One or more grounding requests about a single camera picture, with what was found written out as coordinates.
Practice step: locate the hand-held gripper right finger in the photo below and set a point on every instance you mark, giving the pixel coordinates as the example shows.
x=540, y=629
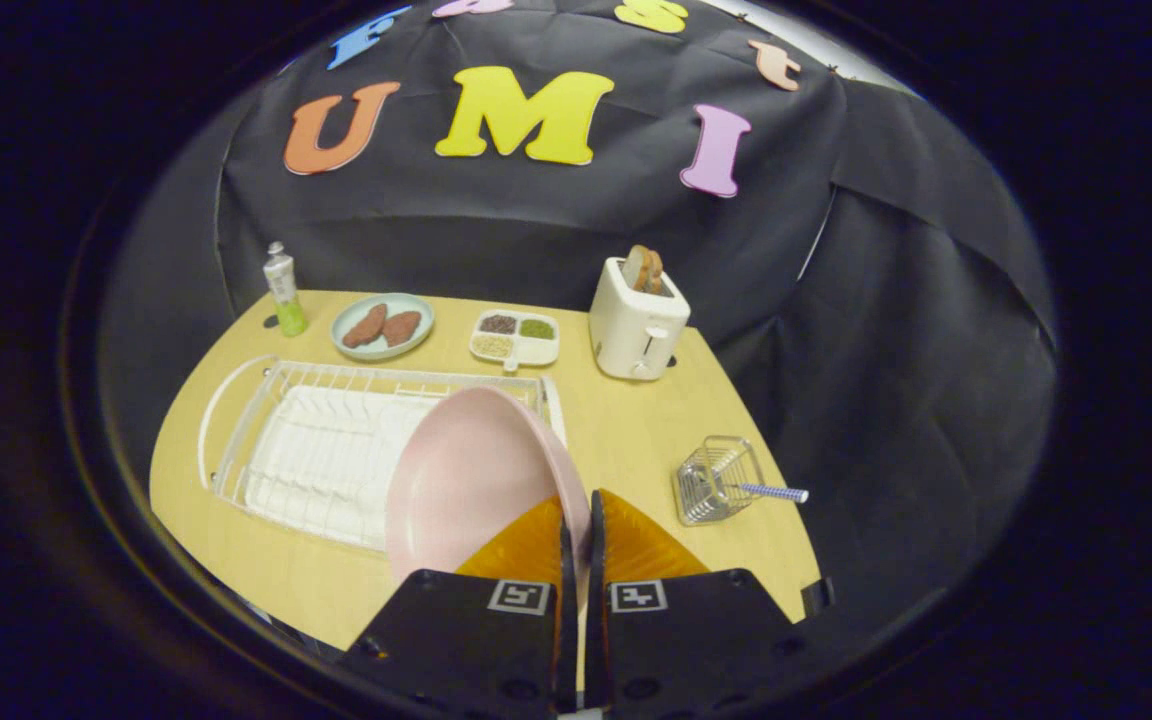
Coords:
x=596, y=560

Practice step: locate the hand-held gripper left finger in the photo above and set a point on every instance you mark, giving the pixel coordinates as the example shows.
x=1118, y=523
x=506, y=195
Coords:
x=568, y=560

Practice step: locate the pink plate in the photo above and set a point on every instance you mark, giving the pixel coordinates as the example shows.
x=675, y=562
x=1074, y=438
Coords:
x=466, y=480

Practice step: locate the pale green plate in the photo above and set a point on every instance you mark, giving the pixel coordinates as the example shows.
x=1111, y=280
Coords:
x=383, y=350

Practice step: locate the green dish soap bottle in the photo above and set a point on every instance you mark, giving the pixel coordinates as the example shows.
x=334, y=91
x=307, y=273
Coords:
x=285, y=290

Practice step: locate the white divided snack tray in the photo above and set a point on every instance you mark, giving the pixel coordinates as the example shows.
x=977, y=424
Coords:
x=516, y=350

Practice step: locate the white toaster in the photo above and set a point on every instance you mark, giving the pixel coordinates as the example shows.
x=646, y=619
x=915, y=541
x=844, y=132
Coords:
x=631, y=330

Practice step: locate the brown meat patty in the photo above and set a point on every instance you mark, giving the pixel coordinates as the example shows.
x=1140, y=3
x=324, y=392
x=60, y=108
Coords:
x=365, y=326
x=402, y=328

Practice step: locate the brown toast slice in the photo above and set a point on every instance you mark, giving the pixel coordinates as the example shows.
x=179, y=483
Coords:
x=644, y=270

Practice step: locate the black backdrop cloth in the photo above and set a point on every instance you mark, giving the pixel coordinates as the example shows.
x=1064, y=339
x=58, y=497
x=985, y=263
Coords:
x=536, y=230

